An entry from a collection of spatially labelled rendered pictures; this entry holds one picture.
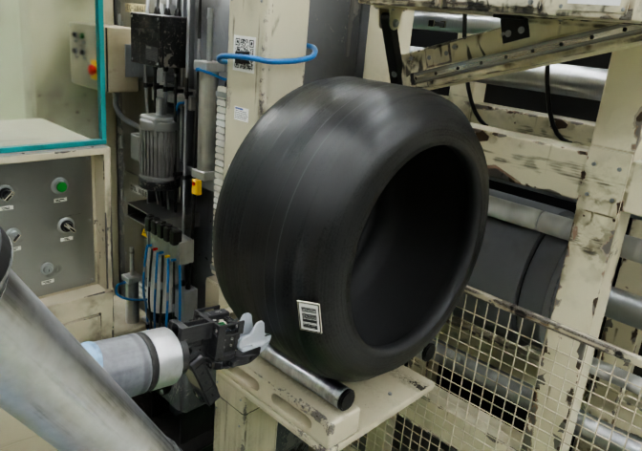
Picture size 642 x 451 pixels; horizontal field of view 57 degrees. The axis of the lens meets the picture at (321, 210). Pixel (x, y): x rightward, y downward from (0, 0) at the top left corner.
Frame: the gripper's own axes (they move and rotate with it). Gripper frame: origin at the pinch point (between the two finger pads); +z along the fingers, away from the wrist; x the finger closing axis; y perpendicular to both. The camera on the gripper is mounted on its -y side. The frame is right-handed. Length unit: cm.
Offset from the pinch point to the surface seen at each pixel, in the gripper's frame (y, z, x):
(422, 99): 47, 21, -9
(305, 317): 9.1, -1.4, -10.0
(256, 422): -42, 29, 27
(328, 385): -9.9, 13.6, -5.9
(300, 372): -10.5, 13.1, 1.3
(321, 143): 37.3, 1.5, -4.2
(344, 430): -18.2, 15.9, -10.2
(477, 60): 57, 52, 0
